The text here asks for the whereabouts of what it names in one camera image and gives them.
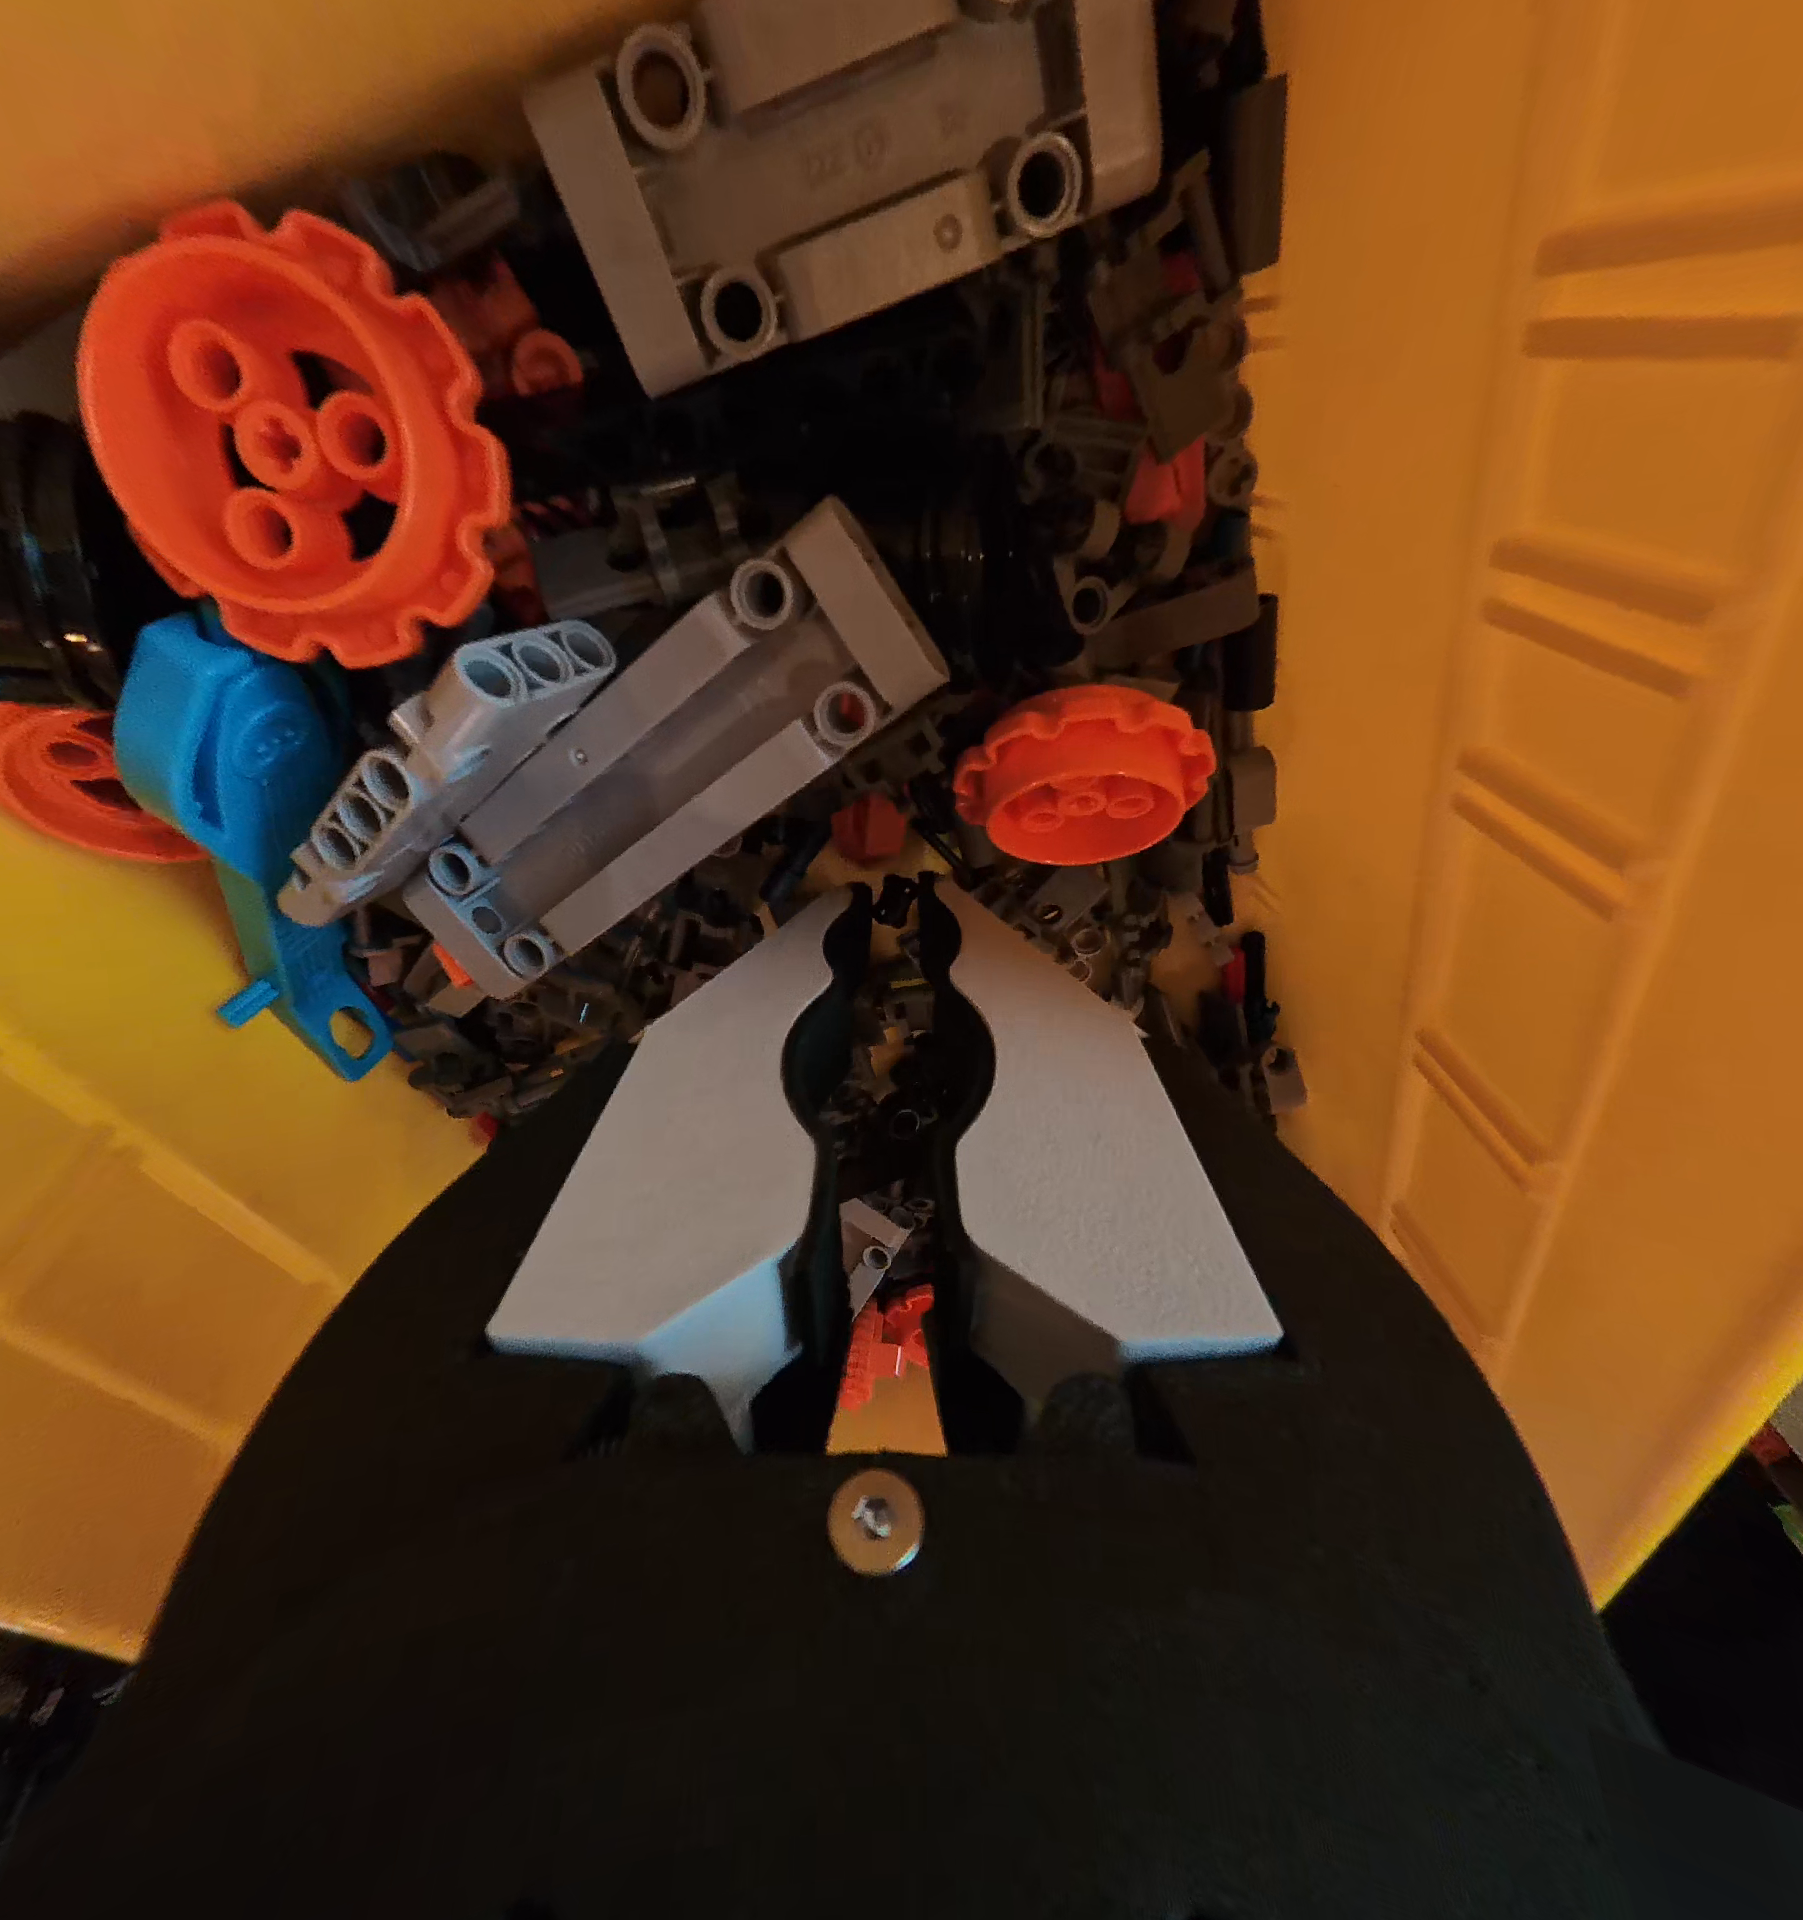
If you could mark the blue brick separator tool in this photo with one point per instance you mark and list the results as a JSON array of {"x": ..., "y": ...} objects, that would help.
[{"x": 240, "y": 793}]

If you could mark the pile of dark brick pieces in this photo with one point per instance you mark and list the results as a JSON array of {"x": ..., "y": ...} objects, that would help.
[{"x": 1146, "y": 374}]

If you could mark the yellow plastic bin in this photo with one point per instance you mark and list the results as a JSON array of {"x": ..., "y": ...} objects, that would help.
[{"x": 1594, "y": 602}]

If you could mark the long grey motor block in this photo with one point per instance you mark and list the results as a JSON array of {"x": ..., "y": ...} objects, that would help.
[{"x": 666, "y": 766}]

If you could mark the small black pin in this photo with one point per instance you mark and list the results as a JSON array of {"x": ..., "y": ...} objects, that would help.
[{"x": 888, "y": 903}]

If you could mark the orange gear wheel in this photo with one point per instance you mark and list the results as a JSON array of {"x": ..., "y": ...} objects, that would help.
[
  {"x": 48, "y": 783},
  {"x": 1087, "y": 775},
  {"x": 154, "y": 348}
]

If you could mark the grey panel with holes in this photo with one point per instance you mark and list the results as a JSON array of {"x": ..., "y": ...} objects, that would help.
[{"x": 431, "y": 751}]

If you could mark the black ribbed tyre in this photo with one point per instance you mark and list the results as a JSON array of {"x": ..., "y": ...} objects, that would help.
[{"x": 13, "y": 558}]

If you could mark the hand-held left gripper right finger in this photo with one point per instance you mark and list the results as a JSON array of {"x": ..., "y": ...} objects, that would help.
[{"x": 1116, "y": 1197}]

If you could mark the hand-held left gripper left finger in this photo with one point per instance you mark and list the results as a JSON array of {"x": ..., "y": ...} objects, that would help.
[{"x": 679, "y": 1197}]

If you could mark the wide grey motor block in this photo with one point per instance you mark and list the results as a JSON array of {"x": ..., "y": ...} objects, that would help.
[{"x": 841, "y": 167}]

